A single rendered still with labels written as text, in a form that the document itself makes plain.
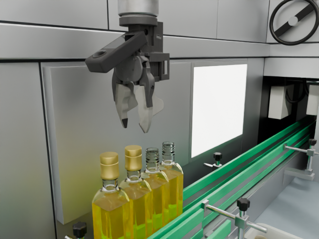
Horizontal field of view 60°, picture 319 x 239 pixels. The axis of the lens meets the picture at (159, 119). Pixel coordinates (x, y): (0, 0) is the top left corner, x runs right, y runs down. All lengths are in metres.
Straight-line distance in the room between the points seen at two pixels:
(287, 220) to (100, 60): 0.93
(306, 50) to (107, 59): 1.13
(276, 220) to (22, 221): 0.86
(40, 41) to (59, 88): 0.09
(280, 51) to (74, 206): 1.17
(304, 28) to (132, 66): 1.06
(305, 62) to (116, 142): 1.02
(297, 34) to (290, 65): 0.14
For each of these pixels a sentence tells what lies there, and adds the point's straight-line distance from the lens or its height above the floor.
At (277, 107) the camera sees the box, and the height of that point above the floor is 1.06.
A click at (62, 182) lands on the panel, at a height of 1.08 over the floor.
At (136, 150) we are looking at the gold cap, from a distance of 0.55.
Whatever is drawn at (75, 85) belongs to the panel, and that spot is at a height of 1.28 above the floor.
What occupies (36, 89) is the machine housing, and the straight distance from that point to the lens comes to 0.60.
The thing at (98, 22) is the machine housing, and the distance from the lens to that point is 0.68.
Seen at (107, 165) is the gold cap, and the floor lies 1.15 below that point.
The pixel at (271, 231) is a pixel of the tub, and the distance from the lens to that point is 0.95.
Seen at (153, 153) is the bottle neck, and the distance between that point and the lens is 0.59.
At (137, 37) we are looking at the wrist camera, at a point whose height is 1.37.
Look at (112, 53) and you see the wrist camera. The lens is 0.47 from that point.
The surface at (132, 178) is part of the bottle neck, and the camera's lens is 0.57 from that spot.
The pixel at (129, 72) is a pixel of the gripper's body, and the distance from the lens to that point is 0.52.
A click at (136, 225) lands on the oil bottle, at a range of 0.60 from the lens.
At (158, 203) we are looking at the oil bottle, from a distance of 0.63.
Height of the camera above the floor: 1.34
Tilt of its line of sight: 13 degrees down
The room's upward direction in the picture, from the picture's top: straight up
